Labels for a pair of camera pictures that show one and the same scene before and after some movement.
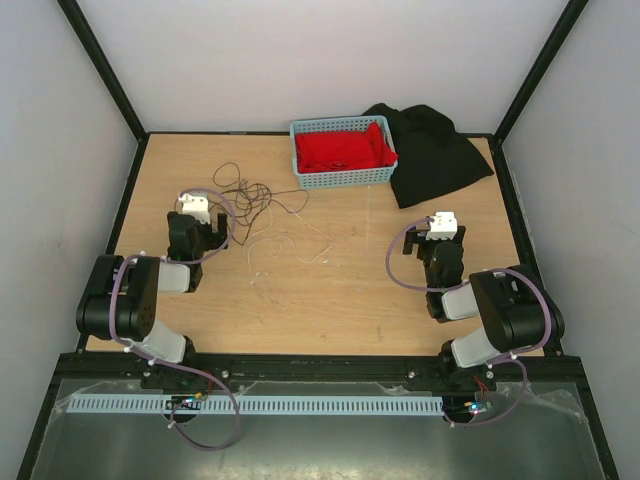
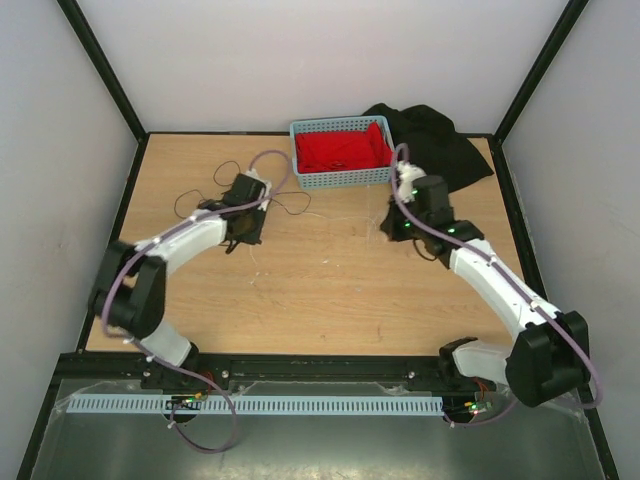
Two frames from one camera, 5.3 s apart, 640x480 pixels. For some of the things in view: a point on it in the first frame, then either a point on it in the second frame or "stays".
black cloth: x=433 y=158 stays
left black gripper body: x=210 y=239 → x=253 y=226
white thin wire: x=275 y=248 → x=327 y=217
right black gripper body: x=426 y=248 → x=401 y=227
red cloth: x=343 y=151 stays
